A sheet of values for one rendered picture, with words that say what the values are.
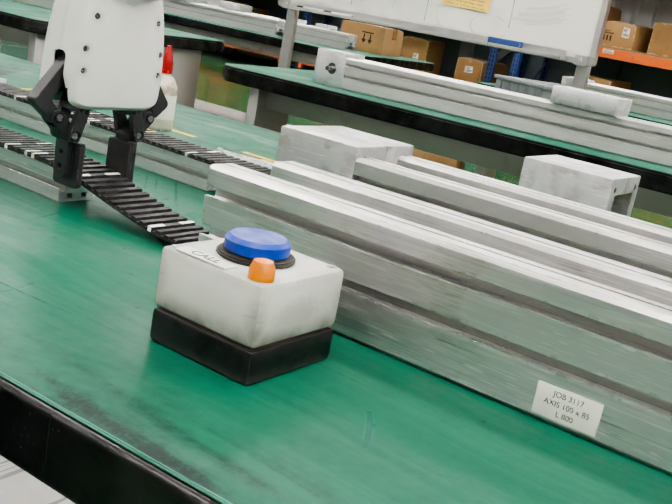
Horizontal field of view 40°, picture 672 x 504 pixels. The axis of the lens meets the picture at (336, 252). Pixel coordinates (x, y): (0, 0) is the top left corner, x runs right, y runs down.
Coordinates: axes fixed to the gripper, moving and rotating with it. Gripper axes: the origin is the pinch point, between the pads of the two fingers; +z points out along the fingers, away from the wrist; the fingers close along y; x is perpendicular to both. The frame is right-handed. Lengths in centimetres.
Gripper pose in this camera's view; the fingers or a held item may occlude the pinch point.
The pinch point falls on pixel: (95, 163)
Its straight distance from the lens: 85.3
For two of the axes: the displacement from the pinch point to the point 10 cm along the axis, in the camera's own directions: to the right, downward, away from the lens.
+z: -1.8, 9.5, 2.5
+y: -5.8, 1.1, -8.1
